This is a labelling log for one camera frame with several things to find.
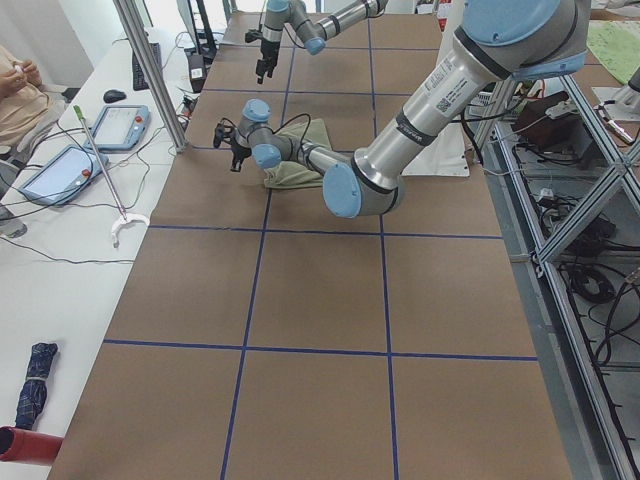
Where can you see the far blue teach pendant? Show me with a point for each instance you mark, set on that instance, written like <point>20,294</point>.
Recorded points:
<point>118,129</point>

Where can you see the black power adapter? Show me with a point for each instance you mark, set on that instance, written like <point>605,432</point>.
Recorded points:
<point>197,72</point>

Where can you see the black computer mouse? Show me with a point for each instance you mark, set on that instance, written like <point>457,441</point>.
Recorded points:
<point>113,95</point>

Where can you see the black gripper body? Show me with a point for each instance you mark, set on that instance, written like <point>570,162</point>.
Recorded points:
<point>266,51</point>
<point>239,149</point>

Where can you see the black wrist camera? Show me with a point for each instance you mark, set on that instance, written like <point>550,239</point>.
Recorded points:
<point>252,35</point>
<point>224,133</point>

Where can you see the red cylinder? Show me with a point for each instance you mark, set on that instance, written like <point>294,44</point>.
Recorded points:
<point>29,447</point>

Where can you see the green long-sleeve shirt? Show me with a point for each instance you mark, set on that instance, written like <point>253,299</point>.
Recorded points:
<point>294,174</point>

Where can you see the aluminium frame post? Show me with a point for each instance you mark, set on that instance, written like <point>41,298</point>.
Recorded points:
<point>133,26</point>

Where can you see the white reacher grabber stick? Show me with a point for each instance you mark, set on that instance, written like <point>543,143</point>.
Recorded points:
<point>125,218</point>

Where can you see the blue teach pendant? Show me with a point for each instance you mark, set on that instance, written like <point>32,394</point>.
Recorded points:
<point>63,177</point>
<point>118,129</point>

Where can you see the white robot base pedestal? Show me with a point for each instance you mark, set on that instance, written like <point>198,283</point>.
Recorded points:
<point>446,155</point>

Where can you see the near blue teach pendant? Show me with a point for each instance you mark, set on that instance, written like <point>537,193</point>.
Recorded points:
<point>63,177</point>

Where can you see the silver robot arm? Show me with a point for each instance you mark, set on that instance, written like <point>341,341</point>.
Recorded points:
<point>495,41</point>
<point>313,34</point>

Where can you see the seated person in beige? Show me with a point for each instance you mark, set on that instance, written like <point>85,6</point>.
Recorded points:
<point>28,113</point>

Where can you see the folded dark blue umbrella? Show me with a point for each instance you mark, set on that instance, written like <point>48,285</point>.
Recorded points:
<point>33,394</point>

